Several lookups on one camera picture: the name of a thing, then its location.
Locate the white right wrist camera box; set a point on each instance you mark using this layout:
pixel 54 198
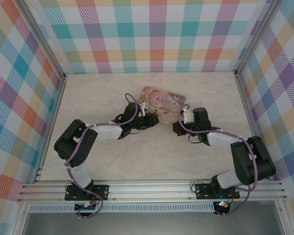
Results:
pixel 187 117

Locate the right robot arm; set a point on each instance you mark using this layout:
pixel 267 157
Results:
pixel 247 156

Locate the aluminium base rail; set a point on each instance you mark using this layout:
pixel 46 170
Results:
pixel 149 189

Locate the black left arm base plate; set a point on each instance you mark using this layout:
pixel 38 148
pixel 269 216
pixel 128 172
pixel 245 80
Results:
pixel 100 192

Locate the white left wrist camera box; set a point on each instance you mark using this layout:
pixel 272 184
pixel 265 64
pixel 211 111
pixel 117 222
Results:
pixel 144 107

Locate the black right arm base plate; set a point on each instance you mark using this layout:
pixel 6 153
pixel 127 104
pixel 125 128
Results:
pixel 203 191

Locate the pink illustrated tin box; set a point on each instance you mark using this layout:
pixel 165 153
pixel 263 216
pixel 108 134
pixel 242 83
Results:
pixel 161 100

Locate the aluminium side frame rail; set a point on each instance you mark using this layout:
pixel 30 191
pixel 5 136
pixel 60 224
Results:
pixel 247 110
pixel 52 122

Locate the aluminium upright frame post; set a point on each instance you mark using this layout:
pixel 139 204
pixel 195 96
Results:
pixel 41 36
pixel 257 36

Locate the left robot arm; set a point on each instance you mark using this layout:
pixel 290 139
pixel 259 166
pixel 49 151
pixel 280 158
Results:
pixel 73 147

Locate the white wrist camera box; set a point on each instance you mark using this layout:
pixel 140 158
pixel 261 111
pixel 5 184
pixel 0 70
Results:
pixel 144 107
pixel 187 117

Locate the small lit circuit board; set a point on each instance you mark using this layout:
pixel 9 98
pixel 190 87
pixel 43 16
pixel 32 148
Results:
pixel 223 206

